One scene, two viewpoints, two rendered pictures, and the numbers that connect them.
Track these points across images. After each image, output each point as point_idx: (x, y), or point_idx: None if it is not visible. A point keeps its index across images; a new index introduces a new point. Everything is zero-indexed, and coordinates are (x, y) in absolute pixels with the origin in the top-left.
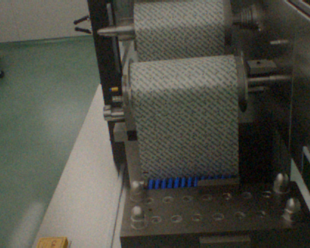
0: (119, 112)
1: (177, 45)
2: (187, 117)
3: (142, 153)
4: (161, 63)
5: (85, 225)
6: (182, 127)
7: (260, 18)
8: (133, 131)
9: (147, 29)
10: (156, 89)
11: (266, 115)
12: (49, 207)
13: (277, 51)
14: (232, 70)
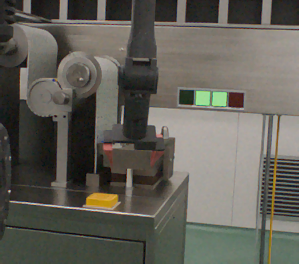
0: (67, 96)
1: (43, 59)
2: (109, 92)
3: (97, 120)
4: None
5: (76, 196)
6: (107, 99)
7: (69, 46)
8: (73, 112)
9: (33, 43)
10: (103, 69)
11: (84, 111)
12: (31, 202)
13: (117, 56)
14: (113, 63)
